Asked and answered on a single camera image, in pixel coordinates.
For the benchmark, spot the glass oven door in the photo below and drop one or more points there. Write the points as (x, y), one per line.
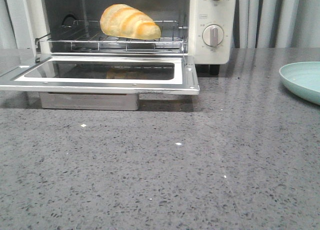
(104, 74)

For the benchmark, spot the golden croissant bread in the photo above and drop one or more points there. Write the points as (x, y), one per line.
(123, 21)

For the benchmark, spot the lower oven control knob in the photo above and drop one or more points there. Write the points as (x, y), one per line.
(213, 35)

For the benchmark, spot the white Toshiba toaster oven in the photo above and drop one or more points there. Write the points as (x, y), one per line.
(48, 15)

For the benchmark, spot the grey pleated curtain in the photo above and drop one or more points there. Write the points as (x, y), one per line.
(258, 24)

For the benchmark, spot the light green plate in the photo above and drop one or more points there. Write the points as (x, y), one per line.
(302, 79)

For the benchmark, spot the metal oven door handle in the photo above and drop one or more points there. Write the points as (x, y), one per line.
(89, 101)

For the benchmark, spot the metal wire oven rack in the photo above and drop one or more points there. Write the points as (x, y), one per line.
(87, 37)

